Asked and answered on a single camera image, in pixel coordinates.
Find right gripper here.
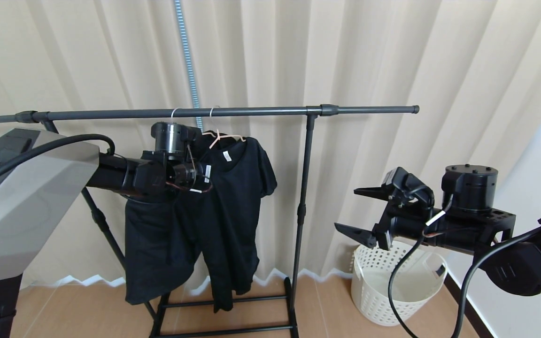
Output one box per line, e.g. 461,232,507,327
334,186,499,256

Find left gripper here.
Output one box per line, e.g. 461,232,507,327
172,162,213,194

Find heap of clothes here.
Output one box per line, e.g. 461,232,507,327
177,136,278,313

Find black shorts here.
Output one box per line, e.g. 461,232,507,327
124,150,205,306

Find white laundry basket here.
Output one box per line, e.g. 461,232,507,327
350,242,448,327

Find black clothes rack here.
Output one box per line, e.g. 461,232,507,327
0,104,420,338

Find beige curtain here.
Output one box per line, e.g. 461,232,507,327
0,0,541,289

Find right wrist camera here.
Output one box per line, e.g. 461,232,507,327
382,168,435,208

